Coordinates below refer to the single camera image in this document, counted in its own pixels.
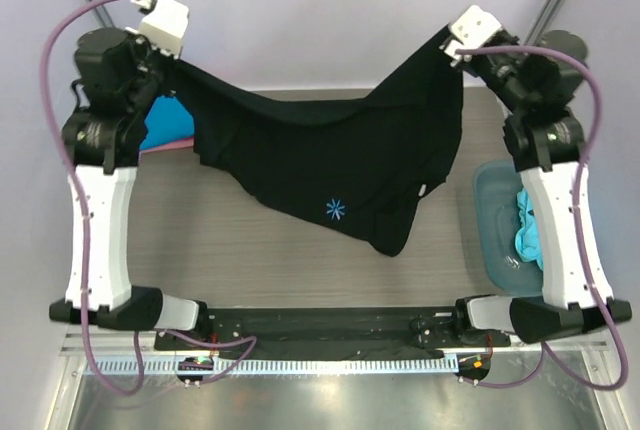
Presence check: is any aluminium frame rail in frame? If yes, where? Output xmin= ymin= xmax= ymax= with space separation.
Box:
xmin=58 ymin=330 xmax=613 ymax=357

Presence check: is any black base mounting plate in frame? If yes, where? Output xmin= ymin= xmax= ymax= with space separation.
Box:
xmin=153 ymin=306 xmax=516 ymax=362

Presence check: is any translucent blue plastic bin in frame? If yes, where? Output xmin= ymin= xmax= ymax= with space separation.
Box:
xmin=472 ymin=160 xmax=543 ymax=297

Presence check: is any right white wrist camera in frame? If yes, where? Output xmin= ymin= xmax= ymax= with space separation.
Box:
xmin=440 ymin=5 xmax=503 ymax=68

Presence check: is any crumpled light blue t shirt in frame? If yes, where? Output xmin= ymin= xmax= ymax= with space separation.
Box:
xmin=514 ymin=188 xmax=544 ymax=270

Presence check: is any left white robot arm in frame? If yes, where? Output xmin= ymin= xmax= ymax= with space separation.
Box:
xmin=49 ymin=28 xmax=212 ymax=350

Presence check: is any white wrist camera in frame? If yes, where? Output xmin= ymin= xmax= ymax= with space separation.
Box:
xmin=125 ymin=0 xmax=190 ymax=59
xmin=440 ymin=5 xmax=503 ymax=68

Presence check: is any white slotted cable duct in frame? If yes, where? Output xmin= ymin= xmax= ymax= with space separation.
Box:
xmin=83 ymin=355 xmax=459 ymax=376

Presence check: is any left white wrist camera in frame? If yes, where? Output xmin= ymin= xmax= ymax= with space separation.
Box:
xmin=125 ymin=0 xmax=190 ymax=59

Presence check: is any folded pink t shirt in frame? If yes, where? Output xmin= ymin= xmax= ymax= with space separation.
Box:
xmin=143 ymin=138 xmax=194 ymax=153

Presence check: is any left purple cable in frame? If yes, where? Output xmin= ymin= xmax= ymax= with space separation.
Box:
xmin=39 ymin=0 xmax=258 ymax=396

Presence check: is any folded blue t shirt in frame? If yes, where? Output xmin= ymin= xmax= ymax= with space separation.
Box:
xmin=140 ymin=97 xmax=194 ymax=151

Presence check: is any black t shirt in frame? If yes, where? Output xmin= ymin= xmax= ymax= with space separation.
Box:
xmin=172 ymin=30 xmax=463 ymax=257

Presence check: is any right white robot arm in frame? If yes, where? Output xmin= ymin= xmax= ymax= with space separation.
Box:
xmin=443 ymin=27 xmax=632 ymax=346

